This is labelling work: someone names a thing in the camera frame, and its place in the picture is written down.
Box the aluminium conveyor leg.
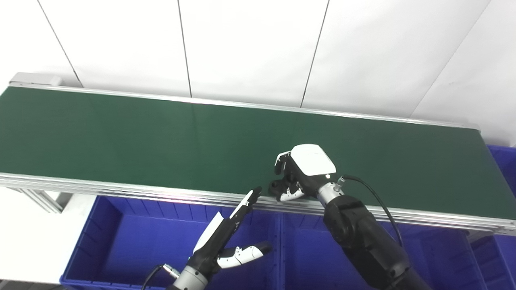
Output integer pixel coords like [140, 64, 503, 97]
[18, 188, 73, 214]

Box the blue plastic bin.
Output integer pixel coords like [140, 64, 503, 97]
[60, 195, 283, 290]
[278, 211, 488, 290]
[468, 145, 516, 290]

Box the green conveyor belt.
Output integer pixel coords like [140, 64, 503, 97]
[0, 82, 516, 236]
[0, 87, 516, 221]

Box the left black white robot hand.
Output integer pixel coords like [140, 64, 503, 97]
[186, 186, 273, 278]

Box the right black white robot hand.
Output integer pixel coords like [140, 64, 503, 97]
[274, 144, 337, 203]

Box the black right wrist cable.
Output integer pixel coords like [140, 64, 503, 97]
[337, 174, 404, 248]

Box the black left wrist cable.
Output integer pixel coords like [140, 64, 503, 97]
[141, 264, 180, 290]

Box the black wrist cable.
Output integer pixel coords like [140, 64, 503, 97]
[337, 174, 404, 248]
[141, 264, 180, 290]

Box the grey conveyor motor box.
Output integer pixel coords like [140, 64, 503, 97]
[9, 72, 64, 87]

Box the black flanged machine part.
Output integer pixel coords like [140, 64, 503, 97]
[269, 179, 287, 199]

